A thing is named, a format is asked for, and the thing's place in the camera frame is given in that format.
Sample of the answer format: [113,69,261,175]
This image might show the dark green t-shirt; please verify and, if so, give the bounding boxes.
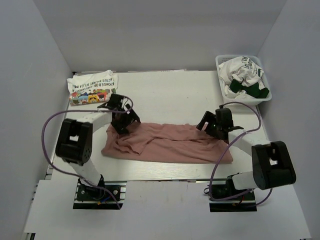
[229,79,270,99]

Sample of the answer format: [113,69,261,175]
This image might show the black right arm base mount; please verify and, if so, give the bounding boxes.
[203,183,257,213]

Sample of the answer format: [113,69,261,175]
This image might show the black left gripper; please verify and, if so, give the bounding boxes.
[112,104,140,135]

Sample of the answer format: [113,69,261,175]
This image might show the white t-shirt green lettering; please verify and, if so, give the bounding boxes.
[218,56,265,89]

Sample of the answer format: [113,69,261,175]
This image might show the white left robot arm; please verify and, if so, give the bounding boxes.
[55,93,140,200]

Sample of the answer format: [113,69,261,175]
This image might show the folded white cartoon print t-shirt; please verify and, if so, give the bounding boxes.
[67,70,119,106]

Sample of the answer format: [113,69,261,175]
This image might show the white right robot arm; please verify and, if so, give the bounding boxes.
[196,107,297,200]

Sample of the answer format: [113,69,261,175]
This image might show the white plastic laundry basket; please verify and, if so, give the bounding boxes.
[215,54,272,106]

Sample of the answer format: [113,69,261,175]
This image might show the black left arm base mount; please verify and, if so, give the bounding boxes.
[73,181,127,210]

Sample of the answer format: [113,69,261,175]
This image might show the pink t-shirt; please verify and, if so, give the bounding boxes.
[101,122,233,164]

